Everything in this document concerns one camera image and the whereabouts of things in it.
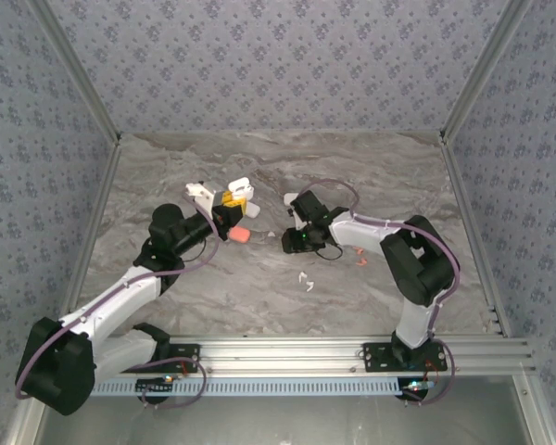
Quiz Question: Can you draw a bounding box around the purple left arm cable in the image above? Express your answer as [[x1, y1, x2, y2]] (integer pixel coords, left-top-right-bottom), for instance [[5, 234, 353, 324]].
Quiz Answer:
[[14, 192, 209, 410]]

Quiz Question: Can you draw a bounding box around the wide slotted aluminium beam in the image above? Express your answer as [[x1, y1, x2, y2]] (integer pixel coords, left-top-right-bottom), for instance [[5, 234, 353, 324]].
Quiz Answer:
[[90, 336, 537, 377]]

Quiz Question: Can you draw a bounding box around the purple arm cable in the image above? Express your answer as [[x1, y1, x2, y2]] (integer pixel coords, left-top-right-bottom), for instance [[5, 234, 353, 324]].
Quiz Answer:
[[14, 192, 209, 410], [298, 178, 462, 408]]

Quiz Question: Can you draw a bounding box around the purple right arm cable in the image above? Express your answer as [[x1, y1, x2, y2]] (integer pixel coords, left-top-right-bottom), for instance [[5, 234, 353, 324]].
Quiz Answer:
[[298, 178, 462, 408]]

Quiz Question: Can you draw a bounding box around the grey metal panel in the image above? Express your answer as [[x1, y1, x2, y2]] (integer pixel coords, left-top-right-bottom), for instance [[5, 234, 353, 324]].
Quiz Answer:
[[36, 377, 534, 445]]

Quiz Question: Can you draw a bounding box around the slotted pale cable duct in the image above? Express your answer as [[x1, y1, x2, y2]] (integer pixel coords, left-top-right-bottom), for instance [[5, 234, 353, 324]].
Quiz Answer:
[[92, 377, 439, 399]]

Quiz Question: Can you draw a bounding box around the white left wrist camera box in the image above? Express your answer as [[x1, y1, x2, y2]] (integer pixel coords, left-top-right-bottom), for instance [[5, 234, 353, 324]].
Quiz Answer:
[[183, 181, 224, 213]]

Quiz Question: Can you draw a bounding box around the short aluminium frame post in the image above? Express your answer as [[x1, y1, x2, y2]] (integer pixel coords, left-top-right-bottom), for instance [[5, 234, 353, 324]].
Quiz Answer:
[[4, 402, 45, 445], [513, 374, 555, 445]]

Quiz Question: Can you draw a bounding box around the small black circuit board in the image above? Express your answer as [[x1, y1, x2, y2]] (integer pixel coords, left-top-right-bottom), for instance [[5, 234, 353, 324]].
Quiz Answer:
[[135, 375, 175, 394], [399, 378, 436, 395]]

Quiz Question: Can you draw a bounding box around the aluminium table edge rail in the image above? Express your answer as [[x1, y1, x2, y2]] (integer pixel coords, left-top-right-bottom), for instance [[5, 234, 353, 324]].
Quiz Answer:
[[439, 136, 513, 338], [57, 136, 124, 321]]

